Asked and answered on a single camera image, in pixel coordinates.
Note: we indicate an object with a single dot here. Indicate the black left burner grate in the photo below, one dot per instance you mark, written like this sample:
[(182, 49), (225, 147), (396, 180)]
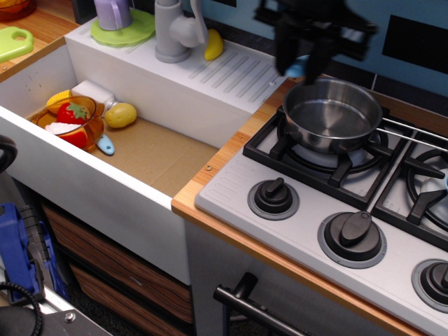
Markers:
[(352, 178)]

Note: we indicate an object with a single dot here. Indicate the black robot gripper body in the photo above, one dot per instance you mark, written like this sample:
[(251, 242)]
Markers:
[(321, 22)]

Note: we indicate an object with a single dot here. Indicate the purple plastic cup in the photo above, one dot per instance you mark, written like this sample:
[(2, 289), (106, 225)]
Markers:
[(113, 14)]

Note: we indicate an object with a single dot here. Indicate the light blue utensil handle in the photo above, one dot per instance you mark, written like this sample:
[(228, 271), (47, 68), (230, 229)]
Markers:
[(105, 145)]

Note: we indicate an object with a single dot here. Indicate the green cutting board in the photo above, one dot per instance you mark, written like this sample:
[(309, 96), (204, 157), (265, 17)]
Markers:
[(15, 42)]

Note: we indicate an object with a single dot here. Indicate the black oven door handle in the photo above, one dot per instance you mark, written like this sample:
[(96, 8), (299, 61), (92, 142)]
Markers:
[(238, 299)]

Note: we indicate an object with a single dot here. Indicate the orange bowl top left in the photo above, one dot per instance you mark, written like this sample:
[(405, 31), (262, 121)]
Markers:
[(16, 9)]

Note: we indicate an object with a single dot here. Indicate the lower wooden drawer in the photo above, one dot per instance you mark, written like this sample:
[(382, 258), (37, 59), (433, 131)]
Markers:
[(116, 312)]

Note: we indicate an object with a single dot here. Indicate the yellow toy corn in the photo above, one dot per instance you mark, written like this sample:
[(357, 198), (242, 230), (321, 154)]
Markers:
[(54, 103)]

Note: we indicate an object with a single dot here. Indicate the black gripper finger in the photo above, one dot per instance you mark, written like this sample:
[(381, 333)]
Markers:
[(318, 60), (287, 43)]

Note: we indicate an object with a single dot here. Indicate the blue clamp tool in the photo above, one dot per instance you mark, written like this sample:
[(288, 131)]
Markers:
[(27, 252)]

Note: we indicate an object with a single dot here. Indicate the upper wooden drawer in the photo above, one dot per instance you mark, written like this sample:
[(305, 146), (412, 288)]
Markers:
[(117, 266)]

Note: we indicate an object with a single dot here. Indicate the grey stove top panel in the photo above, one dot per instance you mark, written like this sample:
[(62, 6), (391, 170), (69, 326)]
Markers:
[(387, 285)]

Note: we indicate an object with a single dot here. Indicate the black right stove knob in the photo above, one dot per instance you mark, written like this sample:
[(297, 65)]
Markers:
[(429, 280)]

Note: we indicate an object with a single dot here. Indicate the yellow toy banana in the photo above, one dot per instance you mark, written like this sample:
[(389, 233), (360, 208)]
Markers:
[(215, 45)]

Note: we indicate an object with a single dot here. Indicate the orange transparent bowl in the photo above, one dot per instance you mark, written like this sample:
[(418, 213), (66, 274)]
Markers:
[(94, 126)]

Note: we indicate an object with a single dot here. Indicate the white toy food piece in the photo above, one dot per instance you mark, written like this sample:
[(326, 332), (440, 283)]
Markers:
[(58, 128)]

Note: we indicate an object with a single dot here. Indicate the stainless steel pan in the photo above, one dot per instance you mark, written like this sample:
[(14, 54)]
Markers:
[(334, 116)]

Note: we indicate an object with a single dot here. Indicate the yellow toy potato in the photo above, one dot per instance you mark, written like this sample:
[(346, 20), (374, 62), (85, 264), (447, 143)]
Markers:
[(120, 115)]

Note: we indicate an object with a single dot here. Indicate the green plastic plate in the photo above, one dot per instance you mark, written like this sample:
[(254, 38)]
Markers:
[(141, 29)]

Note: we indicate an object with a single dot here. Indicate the white salt shaker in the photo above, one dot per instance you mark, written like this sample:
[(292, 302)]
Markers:
[(96, 92)]

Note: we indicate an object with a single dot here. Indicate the grey spatula blue handle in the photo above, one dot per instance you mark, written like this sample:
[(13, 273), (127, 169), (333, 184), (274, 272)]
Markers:
[(298, 67)]

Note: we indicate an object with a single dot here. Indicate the grey toy faucet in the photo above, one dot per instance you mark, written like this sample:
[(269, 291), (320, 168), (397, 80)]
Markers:
[(177, 34)]

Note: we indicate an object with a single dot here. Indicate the red toy strawberry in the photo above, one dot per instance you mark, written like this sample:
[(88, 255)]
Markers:
[(71, 113)]

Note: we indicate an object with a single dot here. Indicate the black middle stove knob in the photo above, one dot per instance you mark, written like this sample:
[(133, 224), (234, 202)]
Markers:
[(352, 239)]

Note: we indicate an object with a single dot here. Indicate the black stove knob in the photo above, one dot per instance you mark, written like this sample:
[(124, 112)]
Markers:
[(429, 280), (352, 239), (273, 200)]

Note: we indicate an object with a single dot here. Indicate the black burner grate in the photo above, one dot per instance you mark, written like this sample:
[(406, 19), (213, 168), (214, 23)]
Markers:
[(415, 197), (352, 178)]

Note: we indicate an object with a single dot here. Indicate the wooden drawer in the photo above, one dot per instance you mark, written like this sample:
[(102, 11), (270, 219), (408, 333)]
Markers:
[(116, 312), (117, 266)]

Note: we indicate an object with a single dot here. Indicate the white toy sink basin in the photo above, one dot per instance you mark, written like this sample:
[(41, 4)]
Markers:
[(181, 108)]

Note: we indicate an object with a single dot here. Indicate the red yellow toy fruit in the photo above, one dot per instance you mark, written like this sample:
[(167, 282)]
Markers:
[(77, 137)]

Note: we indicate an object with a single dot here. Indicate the black left stove knob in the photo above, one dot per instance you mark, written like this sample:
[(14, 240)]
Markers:
[(273, 200)]

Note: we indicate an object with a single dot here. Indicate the black right burner grate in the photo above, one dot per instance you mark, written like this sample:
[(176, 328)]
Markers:
[(415, 197)]

